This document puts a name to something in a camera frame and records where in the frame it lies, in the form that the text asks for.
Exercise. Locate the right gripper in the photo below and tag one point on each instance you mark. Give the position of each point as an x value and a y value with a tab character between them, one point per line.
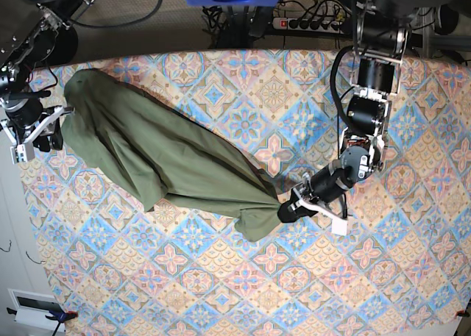
40	127

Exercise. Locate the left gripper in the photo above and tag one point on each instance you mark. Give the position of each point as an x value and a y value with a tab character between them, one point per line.
305	202

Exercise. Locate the olive green t-shirt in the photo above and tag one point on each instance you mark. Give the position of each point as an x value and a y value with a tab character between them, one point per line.
155	153

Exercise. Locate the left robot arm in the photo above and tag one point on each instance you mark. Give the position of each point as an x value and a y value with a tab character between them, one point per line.
380	31

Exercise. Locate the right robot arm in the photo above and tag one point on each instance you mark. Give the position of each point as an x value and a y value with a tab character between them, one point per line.
47	38

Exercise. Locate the black round stool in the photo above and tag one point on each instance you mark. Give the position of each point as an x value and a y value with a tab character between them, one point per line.
66	45

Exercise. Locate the white floor outlet box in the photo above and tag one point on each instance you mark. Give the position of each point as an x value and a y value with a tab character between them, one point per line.
32	309

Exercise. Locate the blue red clamp lower left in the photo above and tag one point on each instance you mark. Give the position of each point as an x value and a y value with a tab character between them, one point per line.
60	317

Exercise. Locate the white power strip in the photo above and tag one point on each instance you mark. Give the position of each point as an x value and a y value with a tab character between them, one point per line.
307	25

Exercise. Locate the red clamp lower right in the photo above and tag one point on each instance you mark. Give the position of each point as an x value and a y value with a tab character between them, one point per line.
463	314

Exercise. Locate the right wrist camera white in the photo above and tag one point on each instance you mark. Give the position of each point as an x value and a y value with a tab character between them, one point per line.
22	153

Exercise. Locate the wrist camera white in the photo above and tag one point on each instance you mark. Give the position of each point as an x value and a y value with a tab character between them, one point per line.
341	227
22	153

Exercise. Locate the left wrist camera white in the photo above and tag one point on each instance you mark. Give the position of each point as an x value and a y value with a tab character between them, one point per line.
341	227

